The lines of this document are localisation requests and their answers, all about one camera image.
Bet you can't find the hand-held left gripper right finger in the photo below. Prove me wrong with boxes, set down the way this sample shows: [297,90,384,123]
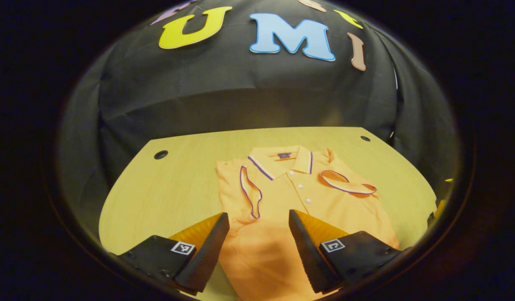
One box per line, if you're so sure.
[288,209,402,294]

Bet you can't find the orange polo T-shirt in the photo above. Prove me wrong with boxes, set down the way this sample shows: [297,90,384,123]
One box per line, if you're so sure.
[216,145,400,301]

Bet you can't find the black backdrop cloth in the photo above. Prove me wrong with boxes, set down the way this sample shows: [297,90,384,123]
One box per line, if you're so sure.
[57,0,461,235]

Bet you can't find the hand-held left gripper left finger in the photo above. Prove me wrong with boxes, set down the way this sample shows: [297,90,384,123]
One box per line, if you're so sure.
[109,212,231,295]

